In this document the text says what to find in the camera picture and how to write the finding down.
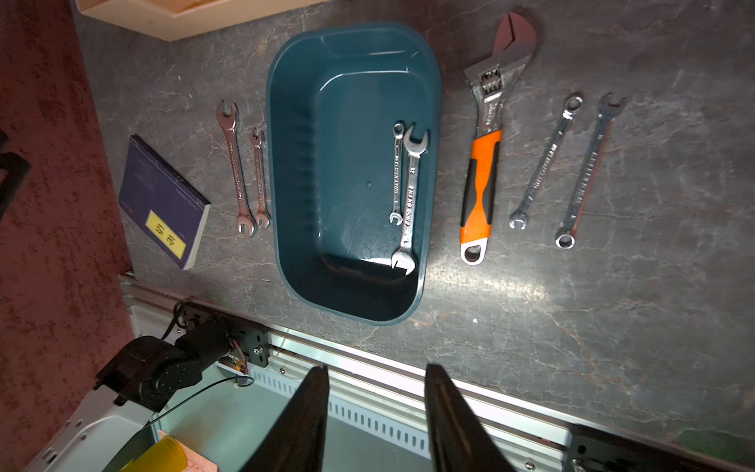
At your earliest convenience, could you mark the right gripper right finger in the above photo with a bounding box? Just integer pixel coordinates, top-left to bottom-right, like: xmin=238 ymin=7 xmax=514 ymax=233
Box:
xmin=425 ymin=364 xmax=514 ymax=472

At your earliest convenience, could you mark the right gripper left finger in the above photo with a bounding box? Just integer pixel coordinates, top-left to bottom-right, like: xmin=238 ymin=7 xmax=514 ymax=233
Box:
xmin=241 ymin=366 xmax=330 ymax=471

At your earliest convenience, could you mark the large steel open-end wrench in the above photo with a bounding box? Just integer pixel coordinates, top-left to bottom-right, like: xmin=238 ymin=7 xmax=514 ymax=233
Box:
xmin=216 ymin=100 xmax=258 ymax=237

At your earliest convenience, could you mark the small steel open-end wrench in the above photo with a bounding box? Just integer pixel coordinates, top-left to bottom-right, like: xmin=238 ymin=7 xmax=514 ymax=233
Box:
xmin=250 ymin=127 xmax=271 ymax=229

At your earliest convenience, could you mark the thin combination wrench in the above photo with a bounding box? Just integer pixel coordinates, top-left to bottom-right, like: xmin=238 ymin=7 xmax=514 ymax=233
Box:
xmin=389 ymin=121 xmax=405 ymax=225

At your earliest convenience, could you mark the teal plastic storage box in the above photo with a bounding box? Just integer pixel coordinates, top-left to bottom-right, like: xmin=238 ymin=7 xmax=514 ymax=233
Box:
xmin=267 ymin=23 xmax=442 ymax=326

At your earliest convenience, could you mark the small steel combination wrench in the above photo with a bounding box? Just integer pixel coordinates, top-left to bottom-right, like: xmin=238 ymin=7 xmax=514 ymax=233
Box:
xmin=508 ymin=92 xmax=584 ymax=230

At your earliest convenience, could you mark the long steel combination wrench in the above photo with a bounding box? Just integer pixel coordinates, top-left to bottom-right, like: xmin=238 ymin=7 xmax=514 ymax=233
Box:
xmin=554 ymin=92 xmax=628 ymax=250

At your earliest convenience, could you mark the orange handled adjustable wrench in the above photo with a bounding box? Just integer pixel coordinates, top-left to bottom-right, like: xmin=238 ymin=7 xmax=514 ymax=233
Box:
xmin=460 ymin=12 xmax=537 ymax=266

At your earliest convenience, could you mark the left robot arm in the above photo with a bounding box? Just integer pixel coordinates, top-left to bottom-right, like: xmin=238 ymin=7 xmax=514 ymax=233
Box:
xmin=26 ymin=321 xmax=232 ymax=471

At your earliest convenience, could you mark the purple book yellow label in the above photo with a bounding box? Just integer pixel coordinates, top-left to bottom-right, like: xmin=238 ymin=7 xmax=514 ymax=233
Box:
xmin=118 ymin=135 xmax=212 ymax=271

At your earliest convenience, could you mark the wooden desk file organizer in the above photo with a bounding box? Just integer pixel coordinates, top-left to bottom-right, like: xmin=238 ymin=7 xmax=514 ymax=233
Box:
xmin=75 ymin=0 xmax=320 ymax=41

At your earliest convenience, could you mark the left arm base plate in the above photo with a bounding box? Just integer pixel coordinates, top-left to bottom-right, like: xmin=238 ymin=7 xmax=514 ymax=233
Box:
xmin=173 ymin=300 xmax=271 ymax=374

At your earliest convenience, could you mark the yellow object under frame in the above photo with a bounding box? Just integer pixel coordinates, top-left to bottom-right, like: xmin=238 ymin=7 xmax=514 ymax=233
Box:
xmin=122 ymin=434 xmax=219 ymax=472

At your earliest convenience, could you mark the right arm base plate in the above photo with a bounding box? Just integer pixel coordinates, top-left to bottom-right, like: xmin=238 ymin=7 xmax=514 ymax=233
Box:
xmin=562 ymin=425 xmax=752 ymax=472

